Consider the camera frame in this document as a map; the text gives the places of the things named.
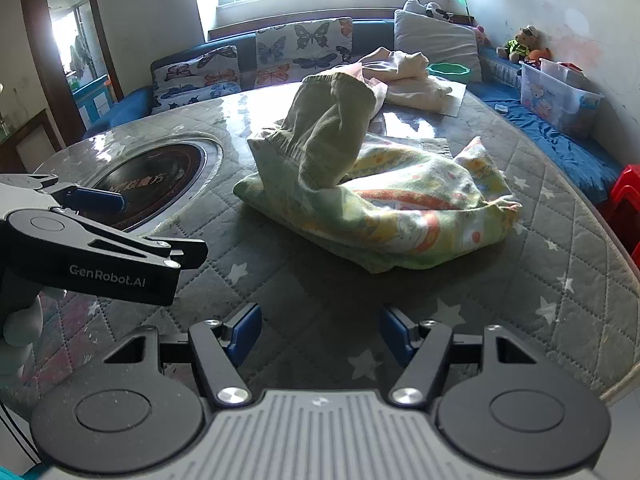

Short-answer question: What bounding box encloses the colourful patterned child jacket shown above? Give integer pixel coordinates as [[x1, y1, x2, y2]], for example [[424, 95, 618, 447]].
[[233, 73, 522, 273]]

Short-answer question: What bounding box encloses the cream pink clothes pile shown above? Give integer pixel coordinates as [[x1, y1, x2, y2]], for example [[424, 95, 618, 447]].
[[349, 45, 469, 118]]

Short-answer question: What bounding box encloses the dark wooden cabinet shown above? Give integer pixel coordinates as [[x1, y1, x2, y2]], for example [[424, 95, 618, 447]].
[[0, 110, 63, 174]]

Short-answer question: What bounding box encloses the round black induction cooker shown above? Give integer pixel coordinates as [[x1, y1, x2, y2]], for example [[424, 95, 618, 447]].
[[82, 134, 224, 233]]

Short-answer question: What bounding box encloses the small butterfly print cushion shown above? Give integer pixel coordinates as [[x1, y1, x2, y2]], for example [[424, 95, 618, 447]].
[[151, 46, 242, 114]]

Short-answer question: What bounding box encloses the large butterfly print cushion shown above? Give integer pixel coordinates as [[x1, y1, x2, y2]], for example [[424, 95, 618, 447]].
[[255, 16, 352, 88]]

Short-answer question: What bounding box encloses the blue sofa bench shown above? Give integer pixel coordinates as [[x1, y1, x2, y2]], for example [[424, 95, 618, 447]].
[[82, 18, 623, 206]]

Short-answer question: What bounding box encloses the red plastic stool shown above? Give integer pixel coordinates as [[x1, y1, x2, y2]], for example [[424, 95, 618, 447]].
[[599, 165, 640, 264]]

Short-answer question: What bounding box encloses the green plastic basin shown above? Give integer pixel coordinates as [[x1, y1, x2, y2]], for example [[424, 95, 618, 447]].
[[427, 63, 472, 84]]

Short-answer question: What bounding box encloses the clear blue storage box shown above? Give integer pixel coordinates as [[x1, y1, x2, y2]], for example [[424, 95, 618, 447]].
[[520, 63, 604, 138]]

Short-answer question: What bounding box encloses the grey white pillow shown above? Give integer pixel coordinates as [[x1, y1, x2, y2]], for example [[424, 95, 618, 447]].
[[394, 10, 482, 82]]

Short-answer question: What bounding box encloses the teddy bear green vest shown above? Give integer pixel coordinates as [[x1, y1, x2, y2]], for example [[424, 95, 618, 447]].
[[496, 25, 552, 64]]

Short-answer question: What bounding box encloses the black white plush toy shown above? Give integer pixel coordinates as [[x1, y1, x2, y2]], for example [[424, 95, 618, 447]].
[[402, 0, 452, 23]]

